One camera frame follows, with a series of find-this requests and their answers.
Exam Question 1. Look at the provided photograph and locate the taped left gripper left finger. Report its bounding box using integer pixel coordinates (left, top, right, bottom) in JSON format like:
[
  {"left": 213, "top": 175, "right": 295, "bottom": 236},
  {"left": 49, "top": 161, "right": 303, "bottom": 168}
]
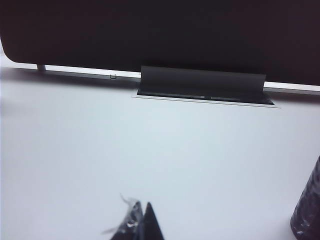
[{"left": 101, "top": 192, "right": 145, "bottom": 240}]

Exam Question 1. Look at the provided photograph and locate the grey cable box flap lid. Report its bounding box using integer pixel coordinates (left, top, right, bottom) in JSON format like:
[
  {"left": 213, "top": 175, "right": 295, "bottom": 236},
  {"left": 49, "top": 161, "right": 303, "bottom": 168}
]
[{"left": 136, "top": 65, "right": 268, "bottom": 97}]

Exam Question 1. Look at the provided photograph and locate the dark textured glass mug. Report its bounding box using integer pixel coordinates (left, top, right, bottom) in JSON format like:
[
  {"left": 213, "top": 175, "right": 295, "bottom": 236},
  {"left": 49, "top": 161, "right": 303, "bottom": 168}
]
[{"left": 289, "top": 154, "right": 320, "bottom": 240}]

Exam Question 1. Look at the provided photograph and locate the dark desk divider panel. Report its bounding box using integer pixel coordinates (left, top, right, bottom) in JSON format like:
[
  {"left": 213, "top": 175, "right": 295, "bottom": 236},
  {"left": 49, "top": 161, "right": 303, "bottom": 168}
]
[{"left": 0, "top": 0, "right": 320, "bottom": 87}]

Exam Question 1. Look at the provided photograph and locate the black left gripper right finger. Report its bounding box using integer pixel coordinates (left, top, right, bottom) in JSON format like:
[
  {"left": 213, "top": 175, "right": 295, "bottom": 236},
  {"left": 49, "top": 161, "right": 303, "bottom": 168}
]
[{"left": 136, "top": 201, "right": 166, "bottom": 240}]

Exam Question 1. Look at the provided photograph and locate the recessed desk cable box frame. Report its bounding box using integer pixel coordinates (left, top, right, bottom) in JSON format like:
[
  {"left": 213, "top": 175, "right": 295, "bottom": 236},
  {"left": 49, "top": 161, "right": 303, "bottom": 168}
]
[{"left": 130, "top": 88, "right": 282, "bottom": 109}]

